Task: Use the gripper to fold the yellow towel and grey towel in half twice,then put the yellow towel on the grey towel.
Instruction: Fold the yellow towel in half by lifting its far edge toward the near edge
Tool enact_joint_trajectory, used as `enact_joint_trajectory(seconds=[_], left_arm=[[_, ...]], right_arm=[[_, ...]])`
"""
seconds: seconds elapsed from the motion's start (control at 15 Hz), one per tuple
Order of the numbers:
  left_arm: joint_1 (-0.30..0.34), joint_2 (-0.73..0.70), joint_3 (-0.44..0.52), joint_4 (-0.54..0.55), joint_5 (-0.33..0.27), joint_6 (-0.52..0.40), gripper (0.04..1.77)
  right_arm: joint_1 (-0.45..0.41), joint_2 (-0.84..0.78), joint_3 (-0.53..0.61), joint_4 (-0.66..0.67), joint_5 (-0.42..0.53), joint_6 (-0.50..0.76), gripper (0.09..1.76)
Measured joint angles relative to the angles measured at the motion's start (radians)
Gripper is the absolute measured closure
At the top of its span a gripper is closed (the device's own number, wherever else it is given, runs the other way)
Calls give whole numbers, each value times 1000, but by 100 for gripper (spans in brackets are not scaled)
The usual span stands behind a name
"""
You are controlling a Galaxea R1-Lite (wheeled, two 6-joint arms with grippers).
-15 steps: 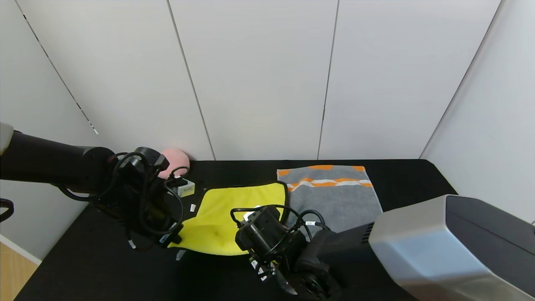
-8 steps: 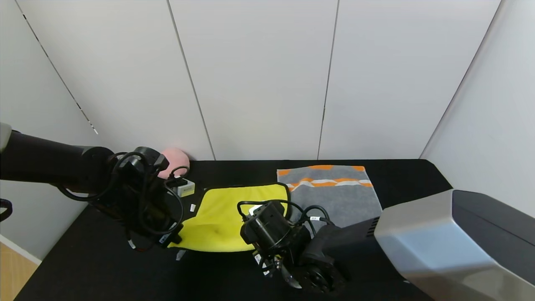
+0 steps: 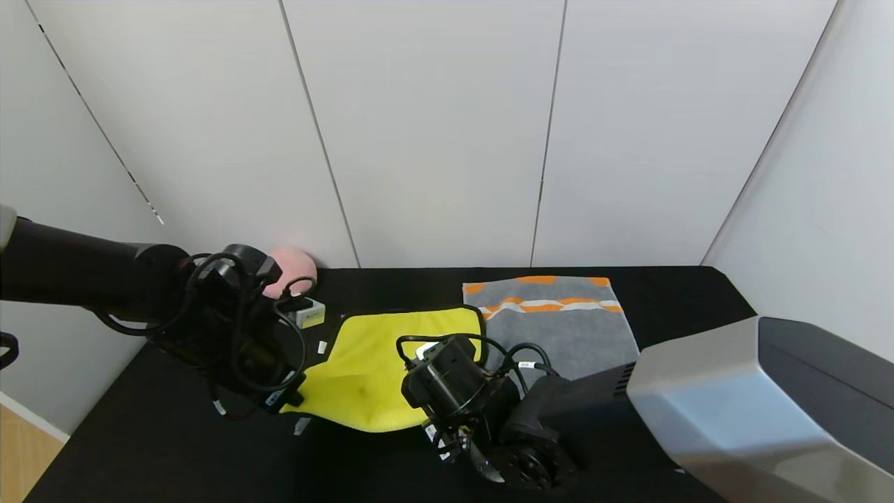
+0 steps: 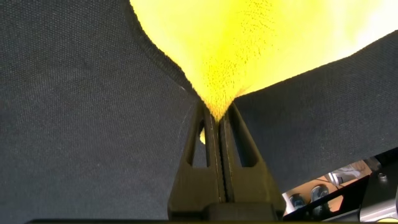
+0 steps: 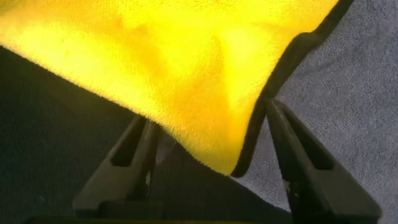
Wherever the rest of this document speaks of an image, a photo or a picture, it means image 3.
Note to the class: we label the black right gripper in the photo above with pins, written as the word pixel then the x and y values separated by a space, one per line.
pixel 442 441

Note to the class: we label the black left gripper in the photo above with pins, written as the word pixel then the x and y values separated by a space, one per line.
pixel 278 399

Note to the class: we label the yellow microfibre towel black trim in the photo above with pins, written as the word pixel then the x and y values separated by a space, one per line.
pixel 363 377

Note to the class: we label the grey towel with orange stripes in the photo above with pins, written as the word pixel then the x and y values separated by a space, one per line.
pixel 580 335

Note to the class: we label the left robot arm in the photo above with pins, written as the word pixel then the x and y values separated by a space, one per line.
pixel 70 269

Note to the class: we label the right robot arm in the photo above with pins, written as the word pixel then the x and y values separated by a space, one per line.
pixel 733 405

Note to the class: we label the grey tape strip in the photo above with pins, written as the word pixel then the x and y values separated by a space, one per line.
pixel 302 425

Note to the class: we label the pink peach plush toy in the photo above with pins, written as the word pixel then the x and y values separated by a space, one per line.
pixel 297 264

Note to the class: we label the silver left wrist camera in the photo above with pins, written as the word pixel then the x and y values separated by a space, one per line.
pixel 311 314

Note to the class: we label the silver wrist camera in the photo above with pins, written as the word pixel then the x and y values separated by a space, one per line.
pixel 426 347
pixel 311 314

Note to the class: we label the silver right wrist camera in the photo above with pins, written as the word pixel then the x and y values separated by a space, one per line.
pixel 426 347

